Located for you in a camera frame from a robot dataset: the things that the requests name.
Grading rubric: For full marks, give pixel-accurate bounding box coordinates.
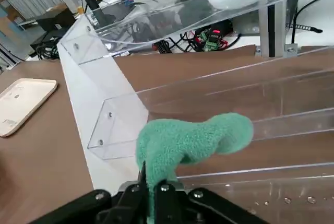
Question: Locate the black desk cable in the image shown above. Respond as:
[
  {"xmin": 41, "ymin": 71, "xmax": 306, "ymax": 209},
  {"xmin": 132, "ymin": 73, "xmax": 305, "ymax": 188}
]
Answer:
[{"xmin": 285, "ymin": 0, "xmax": 334, "ymax": 33}]

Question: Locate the aluminium frame post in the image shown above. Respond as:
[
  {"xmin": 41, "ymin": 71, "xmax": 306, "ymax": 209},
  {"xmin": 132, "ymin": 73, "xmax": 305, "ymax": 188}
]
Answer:
[{"xmin": 257, "ymin": 0, "xmax": 299, "ymax": 58}]

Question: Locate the green circuit board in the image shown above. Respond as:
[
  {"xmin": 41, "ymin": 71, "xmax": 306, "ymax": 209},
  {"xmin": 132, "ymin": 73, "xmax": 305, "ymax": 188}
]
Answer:
[{"xmin": 194, "ymin": 28, "xmax": 228, "ymax": 52}]

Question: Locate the beige tray with rabbit print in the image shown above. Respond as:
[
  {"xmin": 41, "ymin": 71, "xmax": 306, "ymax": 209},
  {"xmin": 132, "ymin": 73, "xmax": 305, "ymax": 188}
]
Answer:
[{"xmin": 0, "ymin": 78, "xmax": 58, "ymax": 138}]

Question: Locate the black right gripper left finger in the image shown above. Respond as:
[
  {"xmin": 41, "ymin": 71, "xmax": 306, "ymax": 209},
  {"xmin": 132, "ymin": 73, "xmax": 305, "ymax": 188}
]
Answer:
[{"xmin": 33, "ymin": 161, "xmax": 149, "ymax": 224}]

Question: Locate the green fleece cloth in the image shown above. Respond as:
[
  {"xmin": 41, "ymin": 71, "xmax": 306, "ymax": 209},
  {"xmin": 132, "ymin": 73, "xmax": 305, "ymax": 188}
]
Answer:
[{"xmin": 135, "ymin": 113, "xmax": 254, "ymax": 224}]

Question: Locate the clear acrylic stepped shelf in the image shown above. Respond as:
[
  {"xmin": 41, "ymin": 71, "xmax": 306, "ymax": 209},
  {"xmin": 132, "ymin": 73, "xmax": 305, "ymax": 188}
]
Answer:
[{"xmin": 56, "ymin": 0, "xmax": 334, "ymax": 224}]

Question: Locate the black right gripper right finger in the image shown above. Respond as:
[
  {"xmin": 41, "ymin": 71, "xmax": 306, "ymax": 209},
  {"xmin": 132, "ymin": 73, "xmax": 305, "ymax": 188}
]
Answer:
[{"xmin": 154, "ymin": 181, "xmax": 267, "ymax": 224}]

